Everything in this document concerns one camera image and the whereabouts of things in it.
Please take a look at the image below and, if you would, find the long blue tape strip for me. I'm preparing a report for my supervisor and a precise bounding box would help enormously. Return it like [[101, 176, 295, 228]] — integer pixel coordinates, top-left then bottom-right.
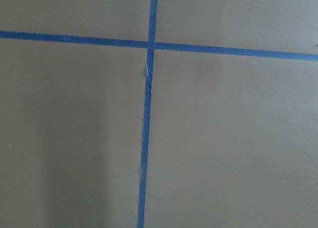
[[0, 31, 318, 62]]

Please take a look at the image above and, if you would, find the crossing blue tape strip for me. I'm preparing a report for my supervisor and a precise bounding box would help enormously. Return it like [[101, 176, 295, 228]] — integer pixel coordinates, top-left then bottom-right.
[[137, 0, 158, 228]]

